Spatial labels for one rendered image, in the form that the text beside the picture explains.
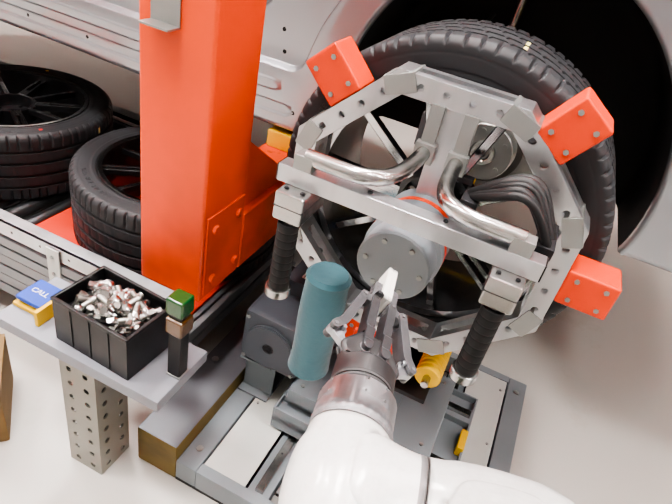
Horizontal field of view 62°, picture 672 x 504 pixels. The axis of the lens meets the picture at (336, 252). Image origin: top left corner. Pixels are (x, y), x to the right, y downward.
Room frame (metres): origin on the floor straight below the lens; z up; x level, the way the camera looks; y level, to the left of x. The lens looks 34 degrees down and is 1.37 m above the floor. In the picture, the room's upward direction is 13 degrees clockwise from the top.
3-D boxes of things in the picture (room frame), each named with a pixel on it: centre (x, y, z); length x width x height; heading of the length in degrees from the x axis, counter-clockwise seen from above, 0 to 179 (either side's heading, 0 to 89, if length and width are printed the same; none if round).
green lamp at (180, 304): (0.78, 0.27, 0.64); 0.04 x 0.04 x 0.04; 73
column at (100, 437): (0.84, 0.48, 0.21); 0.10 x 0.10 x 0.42; 73
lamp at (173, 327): (0.78, 0.27, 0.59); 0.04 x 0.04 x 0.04; 73
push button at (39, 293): (0.88, 0.62, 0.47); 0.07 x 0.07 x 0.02; 73
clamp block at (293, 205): (0.78, 0.08, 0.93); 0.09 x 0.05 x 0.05; 163
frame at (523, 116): (0.92, -0.15, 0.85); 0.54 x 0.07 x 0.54; 73
